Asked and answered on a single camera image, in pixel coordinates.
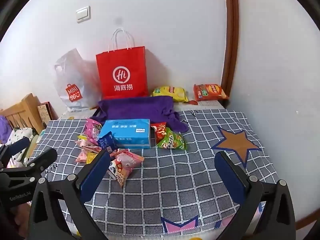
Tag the blue snack packet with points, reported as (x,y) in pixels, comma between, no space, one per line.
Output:
(106,142)

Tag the grey checkered blanket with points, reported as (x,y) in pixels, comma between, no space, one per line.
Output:
(175,180)

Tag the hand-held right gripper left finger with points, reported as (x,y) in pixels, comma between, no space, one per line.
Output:
(96,172)

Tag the brown wooden door frame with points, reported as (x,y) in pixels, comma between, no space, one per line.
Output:
(231,37)

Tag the blue tissue box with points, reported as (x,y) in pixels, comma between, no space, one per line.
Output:
(127,132)

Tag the pink green snack packet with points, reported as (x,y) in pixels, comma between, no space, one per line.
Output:
(92,128)

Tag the orange chip bag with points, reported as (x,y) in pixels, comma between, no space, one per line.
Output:
(210,92)

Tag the yellow chip bag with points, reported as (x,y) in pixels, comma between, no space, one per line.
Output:
(170,92)

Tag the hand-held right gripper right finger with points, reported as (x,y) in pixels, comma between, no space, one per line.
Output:
(228,175)

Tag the purple cloth bag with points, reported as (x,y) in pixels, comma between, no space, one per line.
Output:
(135,110)

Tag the small red packet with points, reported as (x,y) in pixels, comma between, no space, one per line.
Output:
(192,102)

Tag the light purple cloth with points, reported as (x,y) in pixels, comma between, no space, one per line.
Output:
(3,127)

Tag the white dotted cloth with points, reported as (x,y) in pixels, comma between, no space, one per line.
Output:
(18,136)

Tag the red snack packet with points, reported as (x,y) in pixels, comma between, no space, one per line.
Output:
(158,130)

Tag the brown patterned box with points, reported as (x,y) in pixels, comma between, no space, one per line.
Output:
(45,113)

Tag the white plastic bag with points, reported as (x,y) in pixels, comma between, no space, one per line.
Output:
(72,80)

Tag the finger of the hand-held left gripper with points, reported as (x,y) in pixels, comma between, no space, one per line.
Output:
(42,158)
(17,145)

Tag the white light switch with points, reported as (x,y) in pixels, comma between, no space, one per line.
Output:
(83,14)

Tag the yellow snack packet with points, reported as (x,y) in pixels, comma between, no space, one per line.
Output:
(82,137)

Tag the red paper bag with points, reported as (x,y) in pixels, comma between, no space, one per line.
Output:
(122,75)

